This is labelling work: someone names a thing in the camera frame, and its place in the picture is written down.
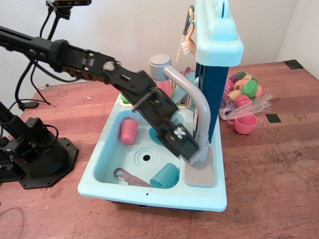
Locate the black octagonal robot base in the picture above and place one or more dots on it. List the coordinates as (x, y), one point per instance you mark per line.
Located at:
(34, 156)

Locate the mesh bag of toy fruit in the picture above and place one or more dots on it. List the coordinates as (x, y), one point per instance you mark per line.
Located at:
(243, 95)

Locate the black tape patch near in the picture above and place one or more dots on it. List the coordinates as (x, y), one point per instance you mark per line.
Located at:
(273, 118)

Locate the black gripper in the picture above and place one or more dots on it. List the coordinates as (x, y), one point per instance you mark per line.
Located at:
(157, 109)

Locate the pink toy plate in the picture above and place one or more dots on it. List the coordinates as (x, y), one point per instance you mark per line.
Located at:
(165, 86)

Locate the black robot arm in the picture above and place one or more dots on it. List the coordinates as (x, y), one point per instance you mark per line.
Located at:
(138, 88)

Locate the light blue toy sink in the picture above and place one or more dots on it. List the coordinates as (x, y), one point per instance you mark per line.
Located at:
(144, 159)

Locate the pink toy cup in sink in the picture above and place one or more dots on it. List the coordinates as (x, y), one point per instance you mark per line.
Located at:
(128, 131)

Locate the black tape patch far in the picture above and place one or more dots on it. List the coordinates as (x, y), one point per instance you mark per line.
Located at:
(293, 64)

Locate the cream dish rack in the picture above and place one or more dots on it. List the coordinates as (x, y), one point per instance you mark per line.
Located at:
(183, 104)

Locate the teal toy cup lying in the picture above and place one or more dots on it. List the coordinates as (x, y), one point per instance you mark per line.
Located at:
(166, 178)

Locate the black tape patch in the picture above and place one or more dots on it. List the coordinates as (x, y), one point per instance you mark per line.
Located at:
(293, 64)
(273, 118)

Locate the camera on stand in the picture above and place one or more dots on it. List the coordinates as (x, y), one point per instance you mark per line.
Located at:
(63, 8)

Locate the teal toy plate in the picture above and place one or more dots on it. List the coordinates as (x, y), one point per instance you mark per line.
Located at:
(178, 94)

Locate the teal toy mug with handle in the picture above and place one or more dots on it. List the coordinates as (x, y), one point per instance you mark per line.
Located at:
(154, 136)

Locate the light blue toy shelf tower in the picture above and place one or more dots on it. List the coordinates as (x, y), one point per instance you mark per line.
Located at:
(218, 48)

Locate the grey toy faucet with lever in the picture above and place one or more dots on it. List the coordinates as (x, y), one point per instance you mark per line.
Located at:
(199, 171)

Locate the orange toy spoon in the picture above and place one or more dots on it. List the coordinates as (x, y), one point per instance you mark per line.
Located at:
(190, 44)

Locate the pink toy cup on table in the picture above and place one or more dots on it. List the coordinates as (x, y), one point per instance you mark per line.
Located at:
(244, 125)

